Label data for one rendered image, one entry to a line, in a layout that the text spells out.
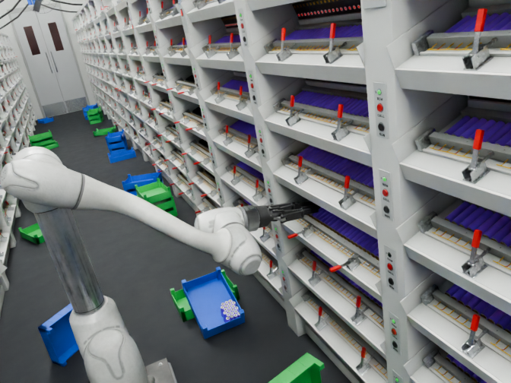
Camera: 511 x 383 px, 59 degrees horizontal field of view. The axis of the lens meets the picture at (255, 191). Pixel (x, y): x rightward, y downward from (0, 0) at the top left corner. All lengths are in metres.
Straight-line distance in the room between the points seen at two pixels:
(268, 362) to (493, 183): 1.31
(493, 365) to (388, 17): 0.73
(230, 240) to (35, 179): 0.54
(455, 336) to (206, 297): 1.38
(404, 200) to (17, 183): 0.93
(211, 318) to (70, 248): 0.92
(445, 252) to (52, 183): 0.95
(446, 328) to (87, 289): 1.05
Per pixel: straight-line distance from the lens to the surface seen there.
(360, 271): 1.37
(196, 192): 3.10
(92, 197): 1.28
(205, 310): 2.22
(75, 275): 1.52
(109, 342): 1.47
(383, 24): 0.99
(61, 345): 2.37
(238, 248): 1.31
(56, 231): 1.46
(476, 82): 0.84
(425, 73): 0.92
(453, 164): 0.96
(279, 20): 1.62
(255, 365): 1.95
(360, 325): 1.50
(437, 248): 1.07
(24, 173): 1.25
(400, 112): 1.00
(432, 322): 1.19
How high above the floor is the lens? 1.31
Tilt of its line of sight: 21 degrees down
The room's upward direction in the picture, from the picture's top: 10 degrees counter-clockwise
